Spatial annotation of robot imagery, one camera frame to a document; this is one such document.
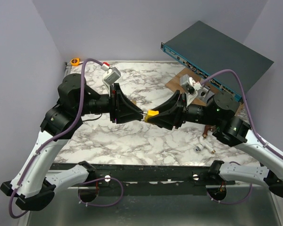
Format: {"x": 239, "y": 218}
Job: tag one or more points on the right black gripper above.
{"x": 174, "y": 118}

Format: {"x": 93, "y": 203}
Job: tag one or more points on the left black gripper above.
{"x": 130, "y": 111}

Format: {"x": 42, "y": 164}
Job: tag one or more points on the yellow black padlock with keys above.
{"x": 149, "y": 114}

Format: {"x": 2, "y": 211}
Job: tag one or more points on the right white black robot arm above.
{"x": 231, "y": 130}

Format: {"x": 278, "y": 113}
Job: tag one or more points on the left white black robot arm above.
{"x": 32, "y": 189}

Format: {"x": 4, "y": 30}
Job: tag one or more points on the wooden board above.
{"x": 174, "y": 84}

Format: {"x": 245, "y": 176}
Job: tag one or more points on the brown tap fitting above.
{"x": 207, "y": 128}

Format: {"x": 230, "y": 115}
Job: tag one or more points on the white tap fitting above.
{"x": 202, "y": 144}

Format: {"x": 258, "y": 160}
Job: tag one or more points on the orange tape measure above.
{"x": 75, "y": 61}

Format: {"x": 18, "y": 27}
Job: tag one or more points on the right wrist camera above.
{"x": 190, "y": 87}

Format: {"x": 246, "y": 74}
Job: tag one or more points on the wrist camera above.
{"x": 190, "y": 87}
{"x": 110, "y": 76}

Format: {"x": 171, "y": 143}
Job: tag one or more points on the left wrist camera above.
{"x": 110, "y": 76}

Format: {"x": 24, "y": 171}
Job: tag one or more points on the metal switch stand bracket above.
{"x": 205, "y": 93}

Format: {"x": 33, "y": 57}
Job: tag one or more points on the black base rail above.
{"x": 138, "y": 180}

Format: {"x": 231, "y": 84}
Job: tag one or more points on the teal network switch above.
{"x": 205, "y": 51}

